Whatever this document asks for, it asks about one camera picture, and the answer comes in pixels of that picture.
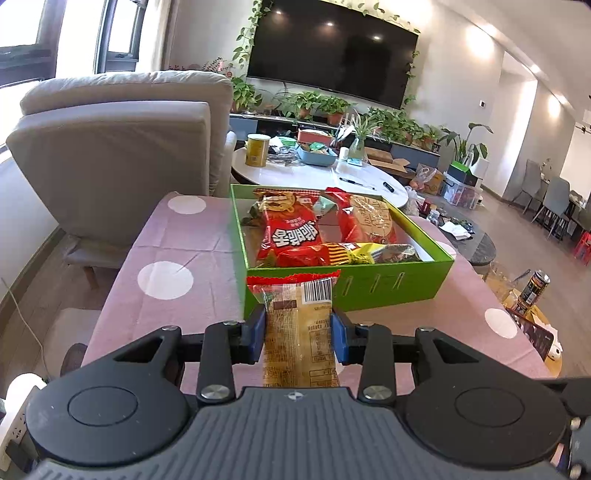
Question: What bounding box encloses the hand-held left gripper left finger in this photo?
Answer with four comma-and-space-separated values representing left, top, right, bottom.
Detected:
111, 306, 267, 403

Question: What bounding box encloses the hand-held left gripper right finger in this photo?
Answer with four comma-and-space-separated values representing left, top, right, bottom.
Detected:
331, 307, 483, 403

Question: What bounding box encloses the yellow snack packet red top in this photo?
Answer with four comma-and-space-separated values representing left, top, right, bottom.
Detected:
246, 271, 342, 388

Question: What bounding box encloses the green cardboard box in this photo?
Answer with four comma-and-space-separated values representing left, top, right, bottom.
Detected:
229, 184, 455, 319

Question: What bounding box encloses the red lion snack bag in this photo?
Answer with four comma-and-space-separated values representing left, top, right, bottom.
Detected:
253, 188, 333, 268

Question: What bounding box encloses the red bag of beige crackers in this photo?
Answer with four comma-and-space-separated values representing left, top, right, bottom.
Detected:
325, 187, 399, 245

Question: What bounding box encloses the light green snack bag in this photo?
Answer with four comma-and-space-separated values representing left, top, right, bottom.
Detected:
314, 194, 341, 219

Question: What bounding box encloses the red yellow striped snack bag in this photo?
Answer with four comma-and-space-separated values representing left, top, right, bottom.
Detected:
318, 242, 370, 266

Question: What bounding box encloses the yellow green snack packet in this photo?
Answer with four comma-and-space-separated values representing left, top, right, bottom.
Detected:
346, 242, 422, 265

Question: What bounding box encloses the pink polka dot tablecloth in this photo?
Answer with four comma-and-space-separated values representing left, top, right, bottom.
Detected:
81, 191, 552, 407

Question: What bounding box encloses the black yellow drink can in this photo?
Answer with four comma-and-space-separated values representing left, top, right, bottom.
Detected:
515, 270, 551, 315

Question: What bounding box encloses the red stool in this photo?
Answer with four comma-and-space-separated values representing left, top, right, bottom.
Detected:
573, 231, 591, 266

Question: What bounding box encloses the white oval coffee table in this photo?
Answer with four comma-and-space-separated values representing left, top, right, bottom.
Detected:
231, 147, 409, 208

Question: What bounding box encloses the dark marble table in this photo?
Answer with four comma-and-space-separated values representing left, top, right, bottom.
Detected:
434, 217, 497, 278

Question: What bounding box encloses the blue tray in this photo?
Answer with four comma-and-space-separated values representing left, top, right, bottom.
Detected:
295, 143, 339, 167

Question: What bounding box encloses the open cardboard box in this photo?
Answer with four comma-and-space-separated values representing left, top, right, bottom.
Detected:
367, 150, 411, 175

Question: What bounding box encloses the clear plastic bag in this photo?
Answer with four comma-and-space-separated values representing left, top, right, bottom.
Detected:
268, 137, 298, 167

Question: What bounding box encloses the glass vase with plant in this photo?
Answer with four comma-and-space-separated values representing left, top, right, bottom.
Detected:
339, 113, 384, 160

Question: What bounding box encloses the grey dining chair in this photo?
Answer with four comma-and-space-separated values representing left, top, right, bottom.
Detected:
538, 178, 572, 232
512, 159, 541, 210

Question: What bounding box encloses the grey television cabinet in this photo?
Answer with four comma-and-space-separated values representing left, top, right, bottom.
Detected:
229, 113, 444, 158

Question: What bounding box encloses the large leaf plant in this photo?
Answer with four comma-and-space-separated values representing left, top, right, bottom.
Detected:
438, 122, 489, 167

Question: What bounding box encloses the beige armchair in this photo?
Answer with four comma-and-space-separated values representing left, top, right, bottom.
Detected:
7, 71, 237, 278

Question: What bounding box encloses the green potted plant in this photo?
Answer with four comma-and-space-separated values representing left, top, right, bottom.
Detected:
231, 76, 263, 113

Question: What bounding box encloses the white power strip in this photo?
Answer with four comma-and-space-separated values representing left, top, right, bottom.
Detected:
0, 374, 47, 462

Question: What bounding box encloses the black television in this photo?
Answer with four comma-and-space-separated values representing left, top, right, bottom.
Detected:
246, 0, 420, 110

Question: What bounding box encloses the hanging green vine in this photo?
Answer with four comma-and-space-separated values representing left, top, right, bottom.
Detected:
233, 0, 273, 70

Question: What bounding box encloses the dark framed window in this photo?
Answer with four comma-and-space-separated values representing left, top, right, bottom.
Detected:
0, 0, 144, 88

